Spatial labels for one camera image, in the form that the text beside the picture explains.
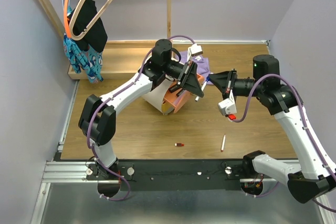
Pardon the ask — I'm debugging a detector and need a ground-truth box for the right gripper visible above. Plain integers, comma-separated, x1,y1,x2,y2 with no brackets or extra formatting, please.
208,68,264,102

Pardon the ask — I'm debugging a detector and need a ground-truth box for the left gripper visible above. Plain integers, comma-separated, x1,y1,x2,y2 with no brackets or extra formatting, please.
162,59,204,96

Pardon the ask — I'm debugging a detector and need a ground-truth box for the salmon pink drawer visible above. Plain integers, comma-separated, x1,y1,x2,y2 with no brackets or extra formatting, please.
161,79,193,114

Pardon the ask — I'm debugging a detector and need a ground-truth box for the small red cap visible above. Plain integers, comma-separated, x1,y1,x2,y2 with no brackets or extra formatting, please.
174,143,184,147

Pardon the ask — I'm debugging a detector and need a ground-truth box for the red white pencil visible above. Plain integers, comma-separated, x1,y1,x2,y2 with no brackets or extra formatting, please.
220,134,226,152

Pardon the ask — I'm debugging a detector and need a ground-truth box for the purple black highlighter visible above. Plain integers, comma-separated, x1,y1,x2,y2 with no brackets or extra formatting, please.
176,90,185,97

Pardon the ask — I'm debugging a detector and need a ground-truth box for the white pencil stub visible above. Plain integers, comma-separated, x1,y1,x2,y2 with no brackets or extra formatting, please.
195,79,208,102

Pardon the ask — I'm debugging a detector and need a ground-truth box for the pink highlighter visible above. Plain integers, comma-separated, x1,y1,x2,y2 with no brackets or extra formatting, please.
176,94,188,106

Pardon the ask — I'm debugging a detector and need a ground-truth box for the blue black highlighter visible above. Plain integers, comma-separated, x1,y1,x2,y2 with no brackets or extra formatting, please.
169,83,180,93

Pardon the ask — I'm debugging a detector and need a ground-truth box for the white round drawer organizer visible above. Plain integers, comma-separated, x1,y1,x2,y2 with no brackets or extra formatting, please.
142,79,173,113

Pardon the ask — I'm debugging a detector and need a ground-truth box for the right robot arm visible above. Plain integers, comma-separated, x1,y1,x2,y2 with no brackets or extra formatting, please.
208,55,335,204

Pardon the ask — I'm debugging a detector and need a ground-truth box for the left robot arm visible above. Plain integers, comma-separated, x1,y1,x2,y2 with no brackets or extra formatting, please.
78,39,204,179

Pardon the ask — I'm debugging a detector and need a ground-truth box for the purple cloth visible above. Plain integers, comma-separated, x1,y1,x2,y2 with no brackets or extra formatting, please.
180,51,211,79

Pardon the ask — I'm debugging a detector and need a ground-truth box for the black garment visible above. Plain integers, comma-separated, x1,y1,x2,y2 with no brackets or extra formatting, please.
72,0,108,52

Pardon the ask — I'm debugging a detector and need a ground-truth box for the blue patterned garment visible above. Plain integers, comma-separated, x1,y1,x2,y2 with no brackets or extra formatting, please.
63,0,108,83

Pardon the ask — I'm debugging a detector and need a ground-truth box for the wooden clothes hanger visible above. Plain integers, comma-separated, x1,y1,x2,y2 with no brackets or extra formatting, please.
68,0,129,41

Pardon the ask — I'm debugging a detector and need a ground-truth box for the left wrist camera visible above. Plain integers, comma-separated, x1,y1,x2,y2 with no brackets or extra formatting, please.
187,43,203,62

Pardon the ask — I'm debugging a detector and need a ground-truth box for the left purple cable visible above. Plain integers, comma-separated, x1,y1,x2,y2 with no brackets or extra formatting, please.
86,35,196,201

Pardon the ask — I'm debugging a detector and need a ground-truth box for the purple cable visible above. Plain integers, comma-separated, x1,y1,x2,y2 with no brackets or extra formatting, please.
232,74,336,212
86,35,196,201

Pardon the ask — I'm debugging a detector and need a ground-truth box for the wooden rack frame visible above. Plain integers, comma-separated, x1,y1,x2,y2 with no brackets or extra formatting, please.
38,0,171,79

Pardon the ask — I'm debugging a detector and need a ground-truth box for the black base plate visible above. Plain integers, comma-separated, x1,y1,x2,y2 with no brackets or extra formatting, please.
86,158,274,192

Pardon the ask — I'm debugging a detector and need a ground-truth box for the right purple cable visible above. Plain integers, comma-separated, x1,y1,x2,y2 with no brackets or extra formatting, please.
232,74,336,212

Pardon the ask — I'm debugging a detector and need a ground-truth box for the aluminium rail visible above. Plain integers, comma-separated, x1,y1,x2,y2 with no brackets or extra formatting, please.
43,159,271,187

